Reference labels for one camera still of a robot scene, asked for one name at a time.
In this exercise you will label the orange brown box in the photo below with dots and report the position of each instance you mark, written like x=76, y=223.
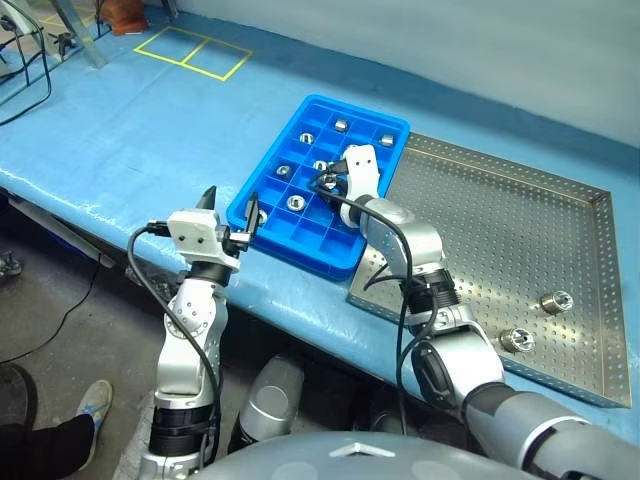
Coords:
x=127, y=17

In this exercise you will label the white blue sneaker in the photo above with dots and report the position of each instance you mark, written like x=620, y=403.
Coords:
x=95, y=402

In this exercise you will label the small black clamp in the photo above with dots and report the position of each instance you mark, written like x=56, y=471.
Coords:
x=61, y=42

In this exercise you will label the grey metal stand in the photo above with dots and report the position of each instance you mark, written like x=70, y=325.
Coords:
x=92, y=47

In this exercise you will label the crumpled clear plastic sheet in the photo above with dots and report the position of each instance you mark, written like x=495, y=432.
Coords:
x=152, y=285

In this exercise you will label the perforated steel tray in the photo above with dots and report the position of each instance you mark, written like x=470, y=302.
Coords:
x=500, y=225

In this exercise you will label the grey robot torso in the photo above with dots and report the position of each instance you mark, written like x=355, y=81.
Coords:
x=300, y=460

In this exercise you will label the grey metal table frame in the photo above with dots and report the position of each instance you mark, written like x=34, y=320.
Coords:
x=60, y=230

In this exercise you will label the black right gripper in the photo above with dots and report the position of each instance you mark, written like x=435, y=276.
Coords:
x=346, y=181

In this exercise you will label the black trouser leg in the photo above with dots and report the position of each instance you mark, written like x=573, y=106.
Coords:
x=40, y=447

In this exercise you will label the blue plastic compartment tray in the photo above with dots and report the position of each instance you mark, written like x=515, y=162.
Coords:
x=320, y=240

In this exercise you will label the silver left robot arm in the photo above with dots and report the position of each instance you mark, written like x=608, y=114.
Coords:
x=192, y=315

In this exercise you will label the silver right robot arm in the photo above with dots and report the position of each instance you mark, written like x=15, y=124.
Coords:
x=420, y=240

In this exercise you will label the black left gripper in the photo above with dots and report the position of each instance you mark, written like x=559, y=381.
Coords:
x=237, y=241

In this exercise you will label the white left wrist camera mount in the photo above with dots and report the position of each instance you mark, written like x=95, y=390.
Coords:
x=195, y=232

